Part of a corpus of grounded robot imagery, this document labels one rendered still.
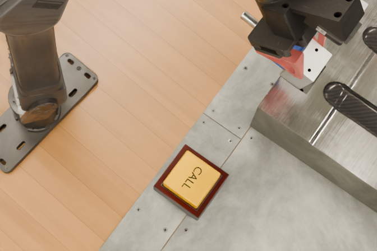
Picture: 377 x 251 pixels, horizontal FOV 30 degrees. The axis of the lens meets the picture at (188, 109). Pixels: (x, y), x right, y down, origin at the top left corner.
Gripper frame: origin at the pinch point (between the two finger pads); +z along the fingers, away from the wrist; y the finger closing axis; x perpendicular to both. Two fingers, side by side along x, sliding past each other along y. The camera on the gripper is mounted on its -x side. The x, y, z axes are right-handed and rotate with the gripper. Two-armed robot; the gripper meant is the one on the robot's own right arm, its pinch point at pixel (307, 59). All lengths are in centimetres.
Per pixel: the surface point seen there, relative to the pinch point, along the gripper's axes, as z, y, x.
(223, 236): 13.2, -24.5, 3.2
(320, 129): 7.3, -5.8, -3.6
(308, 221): 18.0, -15.4, -4.3
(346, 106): 8.6, -0.5, -4.2
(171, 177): 4.6, -22.6, 10.3
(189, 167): 5.3, -19.8, 9.3
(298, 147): 10.3, -8.4, -0.4
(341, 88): 7.1, 1.3, -2.8
